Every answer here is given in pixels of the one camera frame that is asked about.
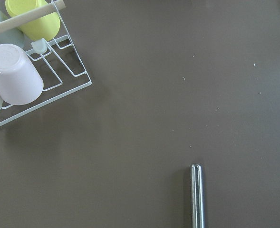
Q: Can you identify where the yellow plastic cup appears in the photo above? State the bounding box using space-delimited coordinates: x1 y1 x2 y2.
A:
5 0 61 41

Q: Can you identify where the pink plastic cup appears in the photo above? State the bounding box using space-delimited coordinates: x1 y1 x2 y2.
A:
0 44 44 105

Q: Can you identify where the grey plastic cup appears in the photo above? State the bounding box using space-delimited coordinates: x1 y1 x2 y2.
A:
0 0 25 49

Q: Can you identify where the steel muddler black tip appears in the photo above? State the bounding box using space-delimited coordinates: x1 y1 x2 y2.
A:
190 164 205 228

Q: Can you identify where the white wire cup rack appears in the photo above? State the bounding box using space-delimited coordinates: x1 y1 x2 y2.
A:
0 0 92 127

